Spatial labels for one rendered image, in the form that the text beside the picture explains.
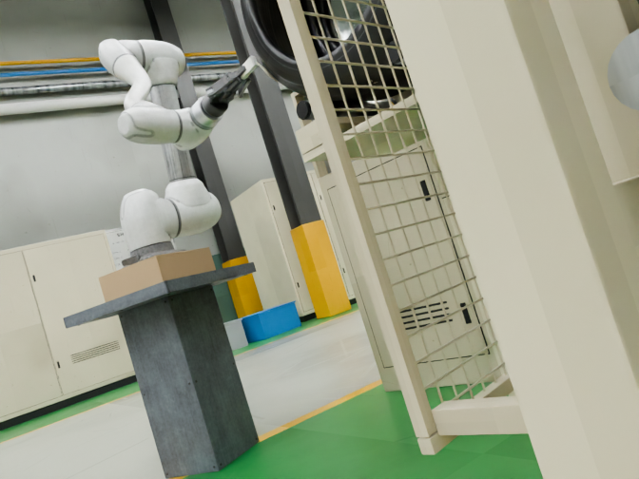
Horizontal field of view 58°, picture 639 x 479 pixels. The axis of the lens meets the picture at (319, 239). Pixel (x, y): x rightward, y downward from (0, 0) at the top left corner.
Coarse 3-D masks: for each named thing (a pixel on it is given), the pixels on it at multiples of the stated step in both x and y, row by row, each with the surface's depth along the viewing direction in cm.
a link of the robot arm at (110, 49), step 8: (112, 40) 212; (120, 40) 213; (128, 40) 214; (104, 48) 208; (112, 48) 206; (120, 48) 206; (128, 48) 209; (136, 48) 211; (104, 56) 208; (112, 56) 205; (136, 56) 211; (144, 56) 213; (104, 64) 209; (112, 64) 204; (144, 64) 214; (112, 72) 207
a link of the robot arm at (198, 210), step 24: (144, 48) 213; (168, 48) 220; (168, 72) 219; (168, 96) 220; (168, 144) 220; (168, 168) 222; (192, 168) 225; (168, 192) 220; (192, 192) 219; (192, 216) 218; (216, 216) 227
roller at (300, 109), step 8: (304, 104) 133; (336, 104) 139; (344, 104) 142; (352, 104) 144; (368, 104) 148; (384, 104) 154; (392, 104) 156; (304, 112) 133; (312, 112) 133; (336, 112) 139; (344, 112) 141; (352, 112) 144; (360, 112) 146; (368, 112) 148; (376, 112) 151
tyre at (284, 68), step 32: (256, 0) 140; (320, 0) 158; (384, 0) 114; (256, 32) 140; (320, 32) 160; (384, 32) 117; (288, 64) 134; (320, 64) 127; (384, 64) 122; (352, 96) 132; (384, 96) 140
